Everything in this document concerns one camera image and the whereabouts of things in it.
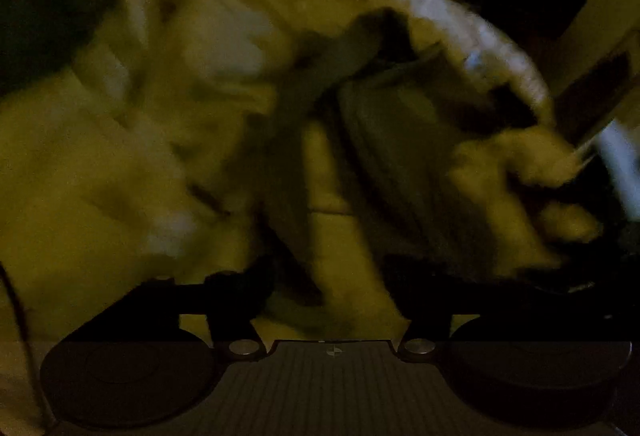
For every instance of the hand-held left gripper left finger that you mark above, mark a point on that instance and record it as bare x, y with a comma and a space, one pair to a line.
240, 288

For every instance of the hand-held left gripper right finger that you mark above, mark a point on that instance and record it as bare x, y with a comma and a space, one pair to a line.
415, 296

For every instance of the grey garment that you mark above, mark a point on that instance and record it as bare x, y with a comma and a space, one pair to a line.
395, 135

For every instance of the pile of light clothes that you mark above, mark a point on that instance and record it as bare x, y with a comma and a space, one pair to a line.
125, 176

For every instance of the person's right hand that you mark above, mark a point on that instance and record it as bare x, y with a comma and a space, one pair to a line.
505, 160

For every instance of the dark cloth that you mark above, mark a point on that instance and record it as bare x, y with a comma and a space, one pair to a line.
50, 0

